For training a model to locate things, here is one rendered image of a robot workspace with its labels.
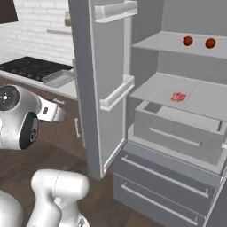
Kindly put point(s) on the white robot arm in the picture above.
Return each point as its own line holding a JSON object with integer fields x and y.
{"x": 50, "y": 189}

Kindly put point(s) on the grey tupperware container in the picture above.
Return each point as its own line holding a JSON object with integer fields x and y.
{"x": 59, "y": 78}

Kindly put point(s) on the black hob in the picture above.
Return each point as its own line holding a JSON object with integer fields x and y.
{"x": 26, "y": 68}

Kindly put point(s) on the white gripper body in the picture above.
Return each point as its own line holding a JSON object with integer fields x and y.
{"x": 60, "y": 113}

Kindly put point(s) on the grey short freezer drawer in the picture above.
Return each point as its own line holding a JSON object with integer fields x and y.
{"x": 139, "y": 204}

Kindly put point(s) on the dark wall cupboard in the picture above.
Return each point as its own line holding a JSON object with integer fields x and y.
{"x": 7, "y": 10}

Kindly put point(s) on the white wide door bin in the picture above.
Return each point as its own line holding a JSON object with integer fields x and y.
{"x": 115, "y": 11}

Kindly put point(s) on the red raw steak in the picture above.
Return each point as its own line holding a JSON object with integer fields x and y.
{"x": 178, "y": 96}

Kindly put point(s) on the grey open fridge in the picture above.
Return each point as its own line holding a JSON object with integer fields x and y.
{"x": 189, "y": 68}

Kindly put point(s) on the brown cupboard door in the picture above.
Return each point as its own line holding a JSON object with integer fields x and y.
{"x": 71, "y": 142}

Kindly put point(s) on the grey fridge shelf with tomatoes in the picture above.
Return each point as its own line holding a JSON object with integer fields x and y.
{"x": 165, "y": 43}

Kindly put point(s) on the grey fridge shelf with steak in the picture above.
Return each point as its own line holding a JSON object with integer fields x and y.
{"x": 204, "y": 100}

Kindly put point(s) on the white narrow door bin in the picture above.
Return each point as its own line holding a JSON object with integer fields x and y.
{"x": 118, "y": 94}

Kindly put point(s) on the grey tall freezer drawer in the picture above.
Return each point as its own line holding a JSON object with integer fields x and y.
{"x": 159, "y": 183}

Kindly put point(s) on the grey wall shelf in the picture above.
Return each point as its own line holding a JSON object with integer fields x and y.
{"x": 59, "y": 32}

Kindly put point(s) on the grey crisper drawer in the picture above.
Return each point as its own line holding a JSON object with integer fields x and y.
{"x": 177, "y": 130}

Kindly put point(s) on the grey fridge door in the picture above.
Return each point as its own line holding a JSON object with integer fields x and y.
{"x": 85, "y": 88}

